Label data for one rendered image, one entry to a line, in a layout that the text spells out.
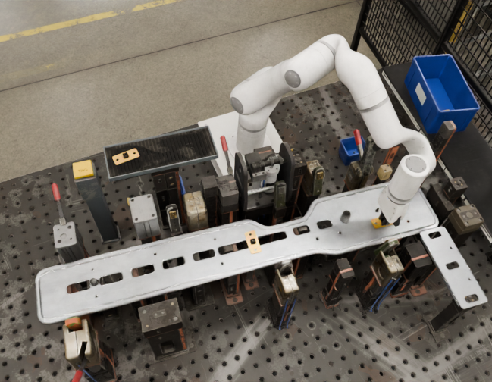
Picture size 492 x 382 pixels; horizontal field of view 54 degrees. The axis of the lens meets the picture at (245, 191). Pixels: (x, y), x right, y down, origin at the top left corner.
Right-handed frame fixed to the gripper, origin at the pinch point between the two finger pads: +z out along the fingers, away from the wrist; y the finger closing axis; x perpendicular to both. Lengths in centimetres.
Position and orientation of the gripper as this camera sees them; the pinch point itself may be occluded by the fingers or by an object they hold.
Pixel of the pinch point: (385, 217)
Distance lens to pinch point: 173.4
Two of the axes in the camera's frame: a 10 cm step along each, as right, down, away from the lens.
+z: -0.4, 5.5, 8.4
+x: 9.6, -2.2, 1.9
